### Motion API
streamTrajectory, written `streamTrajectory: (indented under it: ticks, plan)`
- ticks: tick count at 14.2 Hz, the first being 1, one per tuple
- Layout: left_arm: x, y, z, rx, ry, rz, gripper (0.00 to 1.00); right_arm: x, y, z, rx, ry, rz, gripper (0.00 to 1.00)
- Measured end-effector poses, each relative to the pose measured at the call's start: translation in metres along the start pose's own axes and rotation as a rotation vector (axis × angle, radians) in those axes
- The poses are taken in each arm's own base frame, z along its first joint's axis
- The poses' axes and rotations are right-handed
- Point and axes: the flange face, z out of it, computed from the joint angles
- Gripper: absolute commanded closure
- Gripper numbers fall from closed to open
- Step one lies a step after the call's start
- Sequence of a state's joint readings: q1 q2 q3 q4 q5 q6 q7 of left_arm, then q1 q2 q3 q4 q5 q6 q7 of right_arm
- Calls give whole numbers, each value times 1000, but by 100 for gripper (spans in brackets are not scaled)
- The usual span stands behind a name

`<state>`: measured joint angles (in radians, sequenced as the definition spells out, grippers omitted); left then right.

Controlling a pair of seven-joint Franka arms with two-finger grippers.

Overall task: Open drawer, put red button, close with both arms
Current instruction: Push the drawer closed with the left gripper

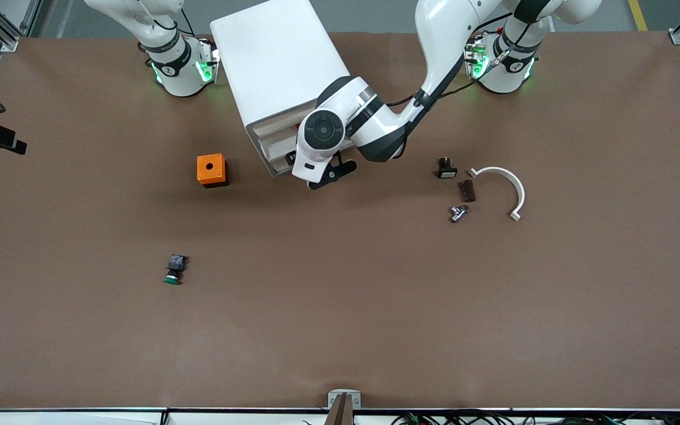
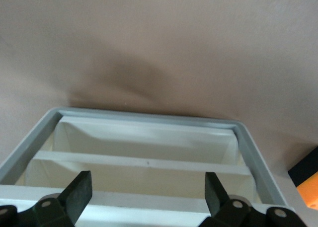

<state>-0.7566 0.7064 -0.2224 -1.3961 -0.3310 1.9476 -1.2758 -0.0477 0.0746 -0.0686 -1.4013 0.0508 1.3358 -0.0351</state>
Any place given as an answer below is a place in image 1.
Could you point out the orange button enclosure box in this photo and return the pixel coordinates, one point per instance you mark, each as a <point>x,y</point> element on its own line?
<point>210,168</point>

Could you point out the white drawer cabinet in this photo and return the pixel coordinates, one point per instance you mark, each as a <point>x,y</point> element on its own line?
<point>281,59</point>

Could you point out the brown cylinder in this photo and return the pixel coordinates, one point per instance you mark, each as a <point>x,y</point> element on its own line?
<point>467,191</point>

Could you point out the grey mounting bracket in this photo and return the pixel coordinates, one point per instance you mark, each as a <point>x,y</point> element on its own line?
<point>331,394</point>

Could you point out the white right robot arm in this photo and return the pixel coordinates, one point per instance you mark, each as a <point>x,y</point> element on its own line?
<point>177,71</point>

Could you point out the white curved pipe clamp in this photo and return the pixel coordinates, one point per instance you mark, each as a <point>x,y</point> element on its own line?
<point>517,189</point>

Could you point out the chrome metal fitting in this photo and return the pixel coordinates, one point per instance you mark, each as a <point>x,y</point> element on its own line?
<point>458,213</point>

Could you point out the green push button switch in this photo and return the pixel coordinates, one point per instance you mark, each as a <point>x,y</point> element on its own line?
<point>175,267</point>

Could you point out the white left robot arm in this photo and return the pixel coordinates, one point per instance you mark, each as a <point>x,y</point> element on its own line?
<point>452,35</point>

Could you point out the brown upright post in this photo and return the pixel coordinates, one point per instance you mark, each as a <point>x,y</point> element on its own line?
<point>340,413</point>

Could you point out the black switch with white face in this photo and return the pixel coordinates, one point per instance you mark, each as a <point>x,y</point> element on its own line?
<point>447,172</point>

